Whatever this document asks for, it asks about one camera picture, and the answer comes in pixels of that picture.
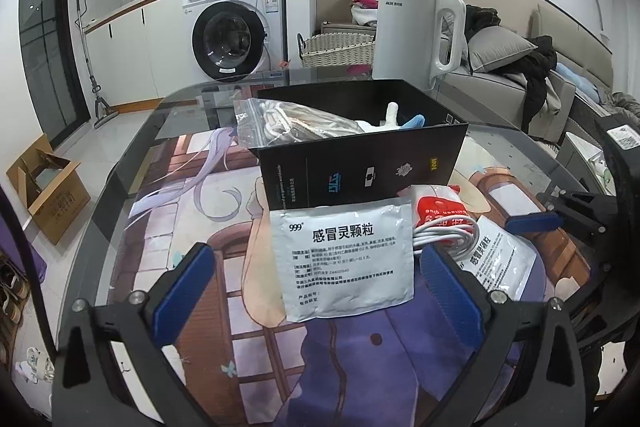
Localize white sock with blue patch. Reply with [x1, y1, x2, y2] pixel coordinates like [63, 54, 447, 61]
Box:
[355, 102, 426, 132]

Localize white base cabinet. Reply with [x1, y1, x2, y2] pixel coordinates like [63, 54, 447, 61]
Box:
[82, 0, 201, 108]

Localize light blue cloth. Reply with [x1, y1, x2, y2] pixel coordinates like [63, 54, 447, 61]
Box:
[555, 62, 601, 104]

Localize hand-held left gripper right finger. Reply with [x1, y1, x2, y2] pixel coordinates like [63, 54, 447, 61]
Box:
[420, 244, 583, 427]

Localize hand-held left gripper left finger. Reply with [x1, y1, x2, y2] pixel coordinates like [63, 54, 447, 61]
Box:
[50, 243, 242, 427]

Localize white washing machine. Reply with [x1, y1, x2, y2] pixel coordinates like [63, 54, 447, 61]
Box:
[181, 0, 287, 82]

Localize printed desk mat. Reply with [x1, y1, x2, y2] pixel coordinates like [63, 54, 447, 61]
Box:
[127, 127, 601, 427]

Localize wicker basket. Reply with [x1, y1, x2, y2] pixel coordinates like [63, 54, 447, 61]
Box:
[297, 33, 376, 68]

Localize floor mop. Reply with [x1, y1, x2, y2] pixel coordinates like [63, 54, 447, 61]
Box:
[75, 0, 121, 128]

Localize black cardboard box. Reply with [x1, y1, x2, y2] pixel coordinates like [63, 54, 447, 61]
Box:
[248, 79, 469, 212]

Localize brown cardboard box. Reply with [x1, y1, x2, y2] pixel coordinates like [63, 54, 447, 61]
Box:
[6, 134, 92, 245]

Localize white patterned slipper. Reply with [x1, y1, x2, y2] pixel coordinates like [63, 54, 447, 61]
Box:
[15, 347, 54, 383]

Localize white electric kettle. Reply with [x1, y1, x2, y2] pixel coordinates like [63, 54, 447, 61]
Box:
[372, 0, 468, 92]

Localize red and white packet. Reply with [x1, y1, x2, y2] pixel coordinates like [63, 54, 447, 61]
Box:
[397, 184, 483, 254]

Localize black jacket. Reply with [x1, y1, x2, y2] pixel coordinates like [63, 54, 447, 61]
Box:
[500, 36, 558, 132]

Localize grey sofa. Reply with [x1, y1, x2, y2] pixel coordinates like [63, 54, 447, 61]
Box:
[440, 4, 640, 148]

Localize zip bag with beige cord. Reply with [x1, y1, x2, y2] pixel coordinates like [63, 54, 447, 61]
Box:
[234, 98, 371, 148]

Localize purple yoga mat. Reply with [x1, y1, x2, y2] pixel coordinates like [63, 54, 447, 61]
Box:
[0, 227, 48, 293]

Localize dark glass door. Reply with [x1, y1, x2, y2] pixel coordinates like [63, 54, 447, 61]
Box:
[17, 0, 83, 140]

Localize white medicine sachet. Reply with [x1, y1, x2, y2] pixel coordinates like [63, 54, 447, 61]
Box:
[467, 214, 538, 295]
[270, 199, 416, 322]

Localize row of shoes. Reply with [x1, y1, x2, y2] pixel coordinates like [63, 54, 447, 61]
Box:
[0, 252, 32, 324]

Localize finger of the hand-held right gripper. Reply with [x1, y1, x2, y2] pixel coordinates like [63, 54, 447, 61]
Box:
[536, 188, 608, 220]
[505, 212, 596, 242]

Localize grey pillow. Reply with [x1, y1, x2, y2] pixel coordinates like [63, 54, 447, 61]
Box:
[467, 27, 538, 75]

